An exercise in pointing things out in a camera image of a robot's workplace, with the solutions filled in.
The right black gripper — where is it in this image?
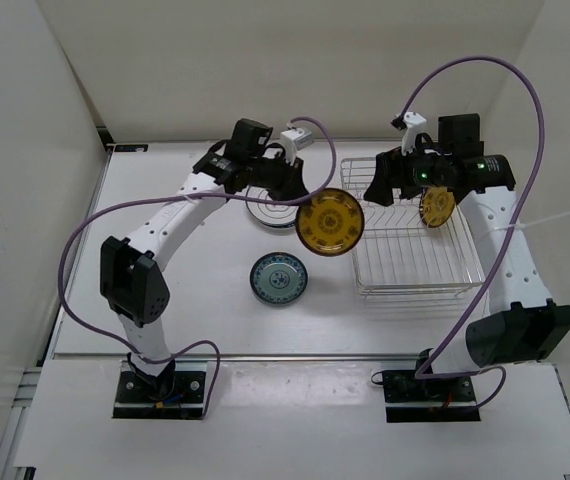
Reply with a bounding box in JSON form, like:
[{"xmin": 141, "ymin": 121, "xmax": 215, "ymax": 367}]
[{"xmin": 364, "ymin": 138, "xmax": 452, "ymax": 207}]

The light blue patterned plate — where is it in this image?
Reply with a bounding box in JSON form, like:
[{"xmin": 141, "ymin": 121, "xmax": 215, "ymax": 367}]
[{"xmin": 249, "ymin": 251, "xmax": 309, "ymax": 307}]

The left dark label sticker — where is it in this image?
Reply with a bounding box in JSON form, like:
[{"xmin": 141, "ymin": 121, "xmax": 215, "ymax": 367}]
[{"xmin": 114, "ymin": 144, "xmax": 149, "ymax": 153}]

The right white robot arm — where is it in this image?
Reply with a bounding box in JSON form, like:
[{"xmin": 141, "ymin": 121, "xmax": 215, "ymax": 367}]
[{"xmin": 364, "ymin": 112, "xmax": 570, "ymax": 400}]

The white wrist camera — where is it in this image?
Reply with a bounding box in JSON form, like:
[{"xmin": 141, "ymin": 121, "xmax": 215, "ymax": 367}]
[
  {"xmin": 279, "ymin": 127, "xmax": 313, "ymax": 165},
  {"xmin": 391, "ymin": 111, "xmax": 427, "ymax": 156}
]

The white plate teal line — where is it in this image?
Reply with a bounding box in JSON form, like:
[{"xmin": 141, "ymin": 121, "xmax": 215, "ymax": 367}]
[{"xmin": 243, "ymin": 184, "xmax": 301, "ymax": 226}]

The metal wire dish rack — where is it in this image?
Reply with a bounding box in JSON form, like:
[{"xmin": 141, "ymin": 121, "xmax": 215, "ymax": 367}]
[{"xmin": 340, "ymin": 157, "xmax": 484, "ymax": 300}]

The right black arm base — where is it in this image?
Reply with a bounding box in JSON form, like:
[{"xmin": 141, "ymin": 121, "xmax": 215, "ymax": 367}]
[{"xmin": 370, "ymin": 370, "xmax": 481, "ymax": 424}]

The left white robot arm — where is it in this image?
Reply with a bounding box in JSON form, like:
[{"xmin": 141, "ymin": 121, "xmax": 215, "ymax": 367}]
[{"xmin": 100, "ymin": 118, "xmax": 312, "ymax": 400}]

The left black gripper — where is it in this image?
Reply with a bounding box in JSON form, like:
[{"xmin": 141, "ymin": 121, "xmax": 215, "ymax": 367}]
[{"xmin": 245, "ymin": 150, "xmax": 311, "ymax": 205}]

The yellow patterned plate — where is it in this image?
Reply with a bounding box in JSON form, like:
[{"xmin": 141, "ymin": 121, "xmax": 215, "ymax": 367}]
[
  {"xmin": 419, "ymin": 187, "xmax": 456, "ymax": 228},
  {"xmin": 295, "ymin": 188, "xmax": 365, "ymax": 257}
]

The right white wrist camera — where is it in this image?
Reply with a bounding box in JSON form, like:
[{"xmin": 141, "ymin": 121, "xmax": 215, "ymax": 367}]
[{"xmin": 391, "ymin": 111, "xmax": 427, "ymax": 156}]

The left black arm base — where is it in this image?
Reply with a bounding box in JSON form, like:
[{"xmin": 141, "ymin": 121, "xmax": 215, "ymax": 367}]
[{"xmin": 112, "ymin": 361, "xmax": 208, "ymax": 420}]

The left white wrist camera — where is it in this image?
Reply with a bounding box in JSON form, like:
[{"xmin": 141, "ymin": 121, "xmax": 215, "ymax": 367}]
[{"xmin": 279, "ymin": 127, "xmax": 313, "ymax": 165}]

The aluminium table rail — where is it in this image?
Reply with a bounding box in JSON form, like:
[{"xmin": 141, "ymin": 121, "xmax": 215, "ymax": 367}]
[{"xmin": 53, "ymin": 353, "xmax": 419, "ymax": 362}]

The dark blue rim plate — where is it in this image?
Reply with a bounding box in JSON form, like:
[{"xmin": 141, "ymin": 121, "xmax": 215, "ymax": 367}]
[{"xmin": 247, "ymin": 184, "xmax": 299, "ymax": 234}]

